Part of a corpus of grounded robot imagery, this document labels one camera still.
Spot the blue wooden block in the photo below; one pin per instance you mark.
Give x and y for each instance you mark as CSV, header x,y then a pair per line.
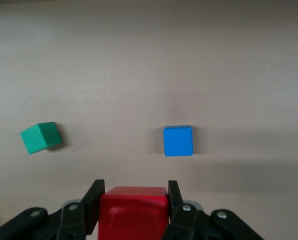
x,y
178,141

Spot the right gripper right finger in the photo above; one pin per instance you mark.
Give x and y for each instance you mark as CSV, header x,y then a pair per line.
x,y
188,222

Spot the green wooden block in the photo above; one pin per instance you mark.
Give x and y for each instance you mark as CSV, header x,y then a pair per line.
x,y
39,138

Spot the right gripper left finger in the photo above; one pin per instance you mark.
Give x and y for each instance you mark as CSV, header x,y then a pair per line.
x,y
68,222

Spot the red wooden block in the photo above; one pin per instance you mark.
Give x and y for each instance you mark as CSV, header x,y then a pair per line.
x,y
133,215

